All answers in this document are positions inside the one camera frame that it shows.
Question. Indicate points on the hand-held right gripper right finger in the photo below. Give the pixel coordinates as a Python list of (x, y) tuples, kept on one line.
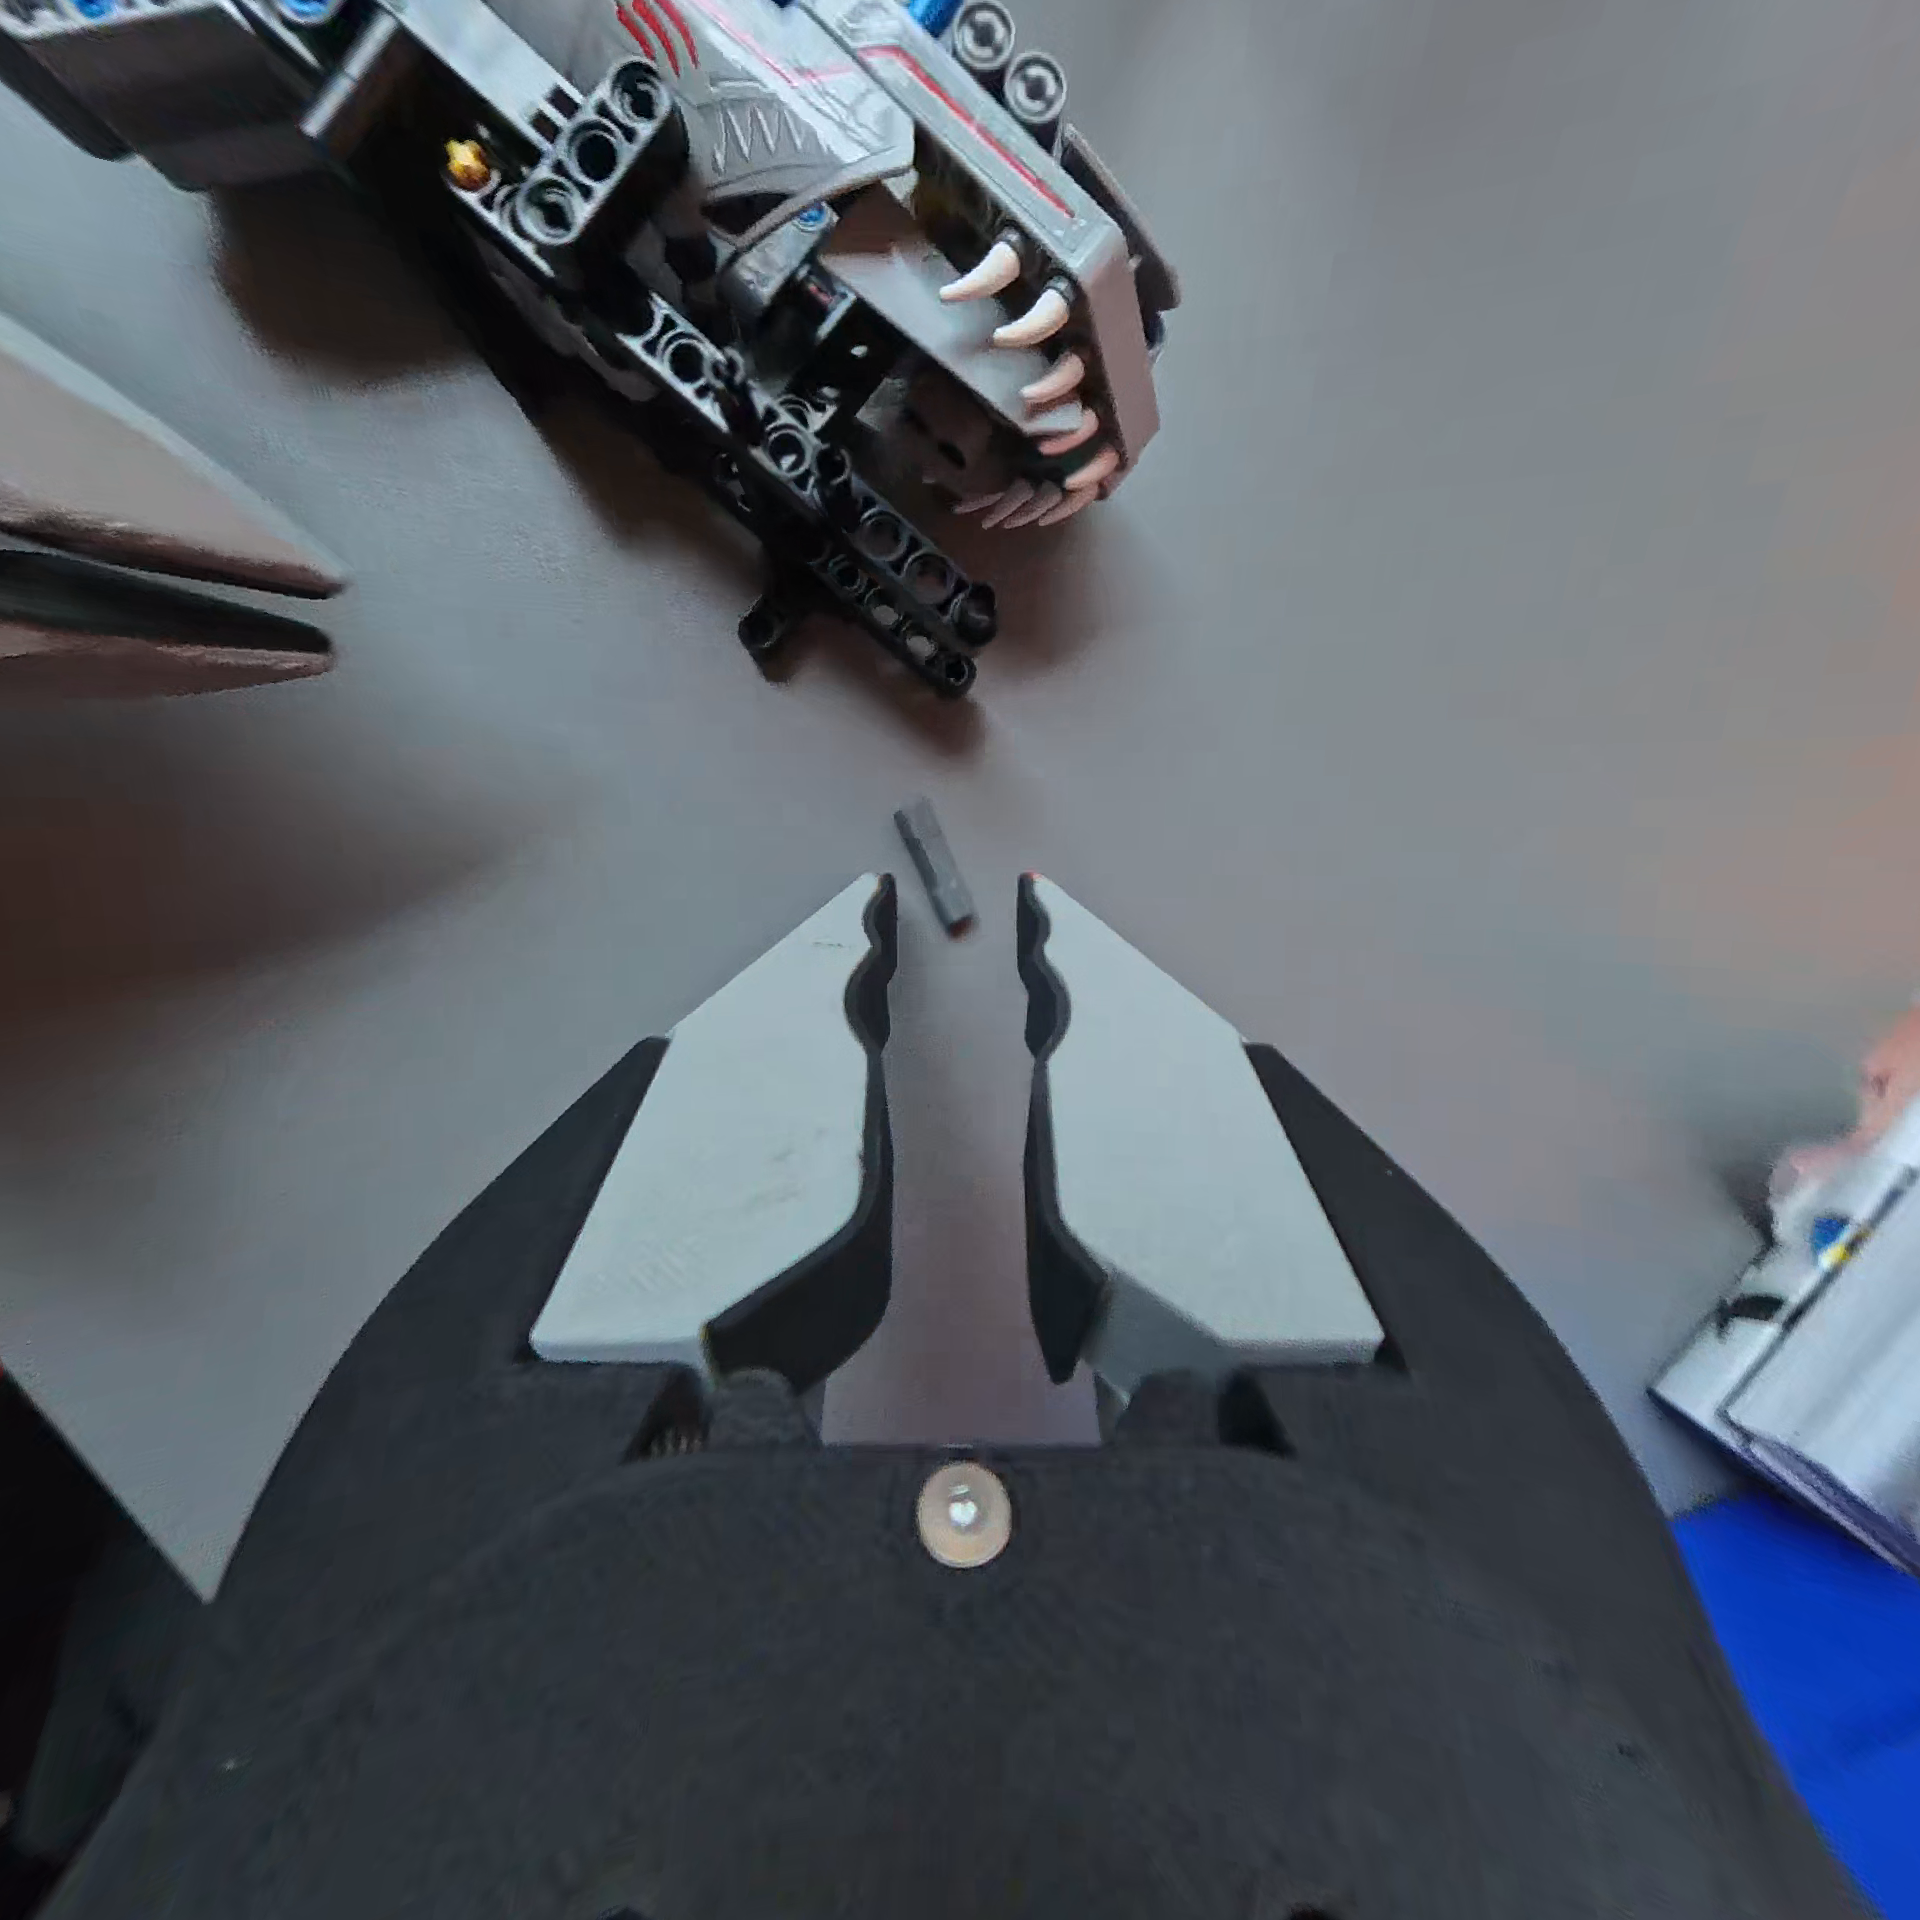
[(1188, 1185)]

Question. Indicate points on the grey red lego vehicle model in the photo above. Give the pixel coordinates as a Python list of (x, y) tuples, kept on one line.
[(782, 193)]

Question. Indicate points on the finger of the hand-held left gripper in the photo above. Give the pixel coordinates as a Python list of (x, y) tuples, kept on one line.
[(120, 481), (90, 660)]

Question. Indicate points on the blue plastic bin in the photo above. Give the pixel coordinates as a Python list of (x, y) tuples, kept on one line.
[(1817, 1678)]

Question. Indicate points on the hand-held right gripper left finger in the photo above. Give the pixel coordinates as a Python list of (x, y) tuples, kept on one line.
[(735, 1169)]

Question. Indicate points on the dark grey lego axle pin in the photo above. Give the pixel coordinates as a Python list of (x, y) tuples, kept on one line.
[(933, 865)]

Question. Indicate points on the white lego instruction booklet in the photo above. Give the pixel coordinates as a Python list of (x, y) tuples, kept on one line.
[(1817, 1378)]

